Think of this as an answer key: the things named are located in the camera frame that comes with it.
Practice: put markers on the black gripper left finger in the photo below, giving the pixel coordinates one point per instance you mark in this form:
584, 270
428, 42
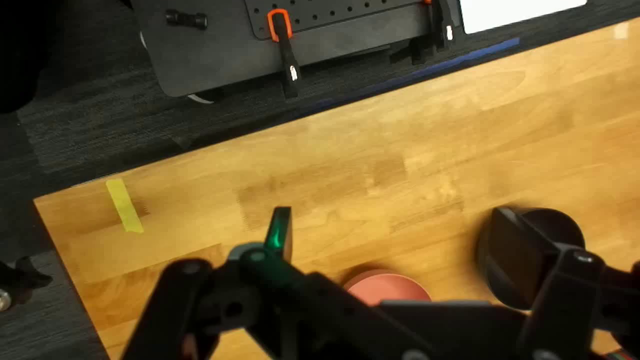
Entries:
200, 300

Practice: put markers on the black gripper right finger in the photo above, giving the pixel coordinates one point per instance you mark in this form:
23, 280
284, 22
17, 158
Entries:
566, 292

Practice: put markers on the black bowl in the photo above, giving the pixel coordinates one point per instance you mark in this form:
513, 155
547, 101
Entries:
561, 231

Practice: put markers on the pink bowl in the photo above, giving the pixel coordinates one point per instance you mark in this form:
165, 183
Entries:
387, 288

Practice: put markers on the yellow tape strip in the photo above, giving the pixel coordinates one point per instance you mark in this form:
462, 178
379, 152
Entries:
124, 204

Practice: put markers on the black floor stand foot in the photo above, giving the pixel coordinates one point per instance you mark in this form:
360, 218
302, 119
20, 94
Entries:
17, 283

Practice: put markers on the black pegboard plate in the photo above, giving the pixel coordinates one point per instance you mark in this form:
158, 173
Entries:
220, 53

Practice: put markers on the blue tape strip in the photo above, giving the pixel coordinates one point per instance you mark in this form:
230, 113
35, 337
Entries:
466, 56

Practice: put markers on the orange black bar clamp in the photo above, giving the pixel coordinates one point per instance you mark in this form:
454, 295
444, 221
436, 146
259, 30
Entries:
288, 53
441, 22

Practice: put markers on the white board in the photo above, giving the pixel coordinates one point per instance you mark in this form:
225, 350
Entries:
513, 12

